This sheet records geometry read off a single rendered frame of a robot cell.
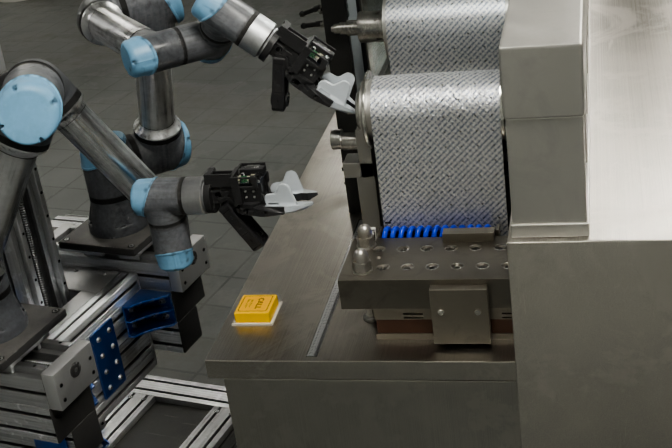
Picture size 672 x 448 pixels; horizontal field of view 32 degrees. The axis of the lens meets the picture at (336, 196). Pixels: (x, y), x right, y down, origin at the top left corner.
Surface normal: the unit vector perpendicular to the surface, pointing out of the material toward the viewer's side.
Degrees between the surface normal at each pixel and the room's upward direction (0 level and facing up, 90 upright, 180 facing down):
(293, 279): 0
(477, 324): 90
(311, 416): 90
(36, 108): 83
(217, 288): 0
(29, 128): 83
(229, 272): 0
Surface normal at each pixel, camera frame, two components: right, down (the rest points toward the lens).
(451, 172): -0.19, 0.43
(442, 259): -0.12, -0.90
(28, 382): -0.40, 0.43
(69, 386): 0.91, 0.07
